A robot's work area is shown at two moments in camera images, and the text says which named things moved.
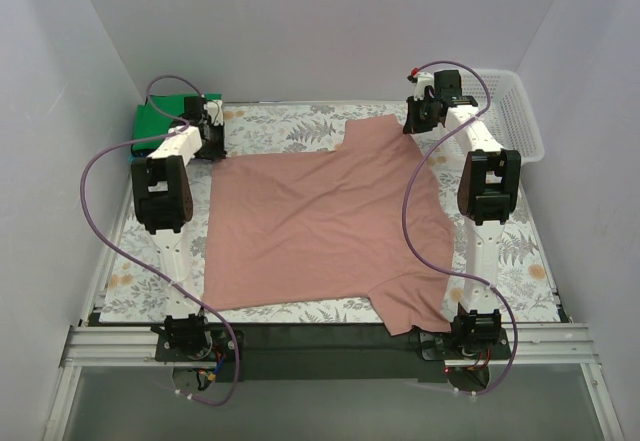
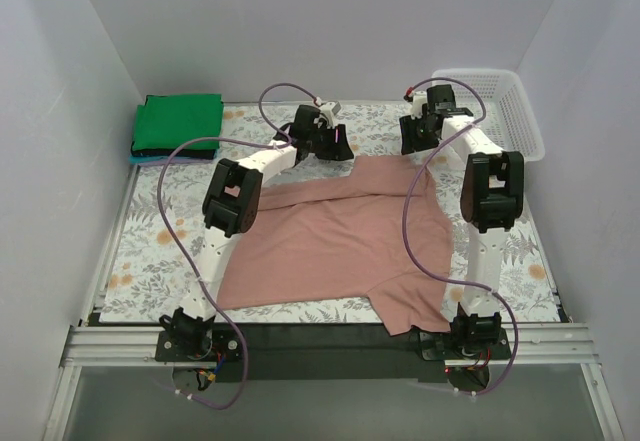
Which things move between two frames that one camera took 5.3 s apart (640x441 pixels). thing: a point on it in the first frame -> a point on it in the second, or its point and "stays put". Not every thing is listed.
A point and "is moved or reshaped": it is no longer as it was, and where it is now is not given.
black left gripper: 215,143 -> 332,146
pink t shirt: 365,221 is moved or reshaped
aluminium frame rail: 128,347 stays put
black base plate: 329,352 stays put
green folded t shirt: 149,123 stays put
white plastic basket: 505,111 stays put
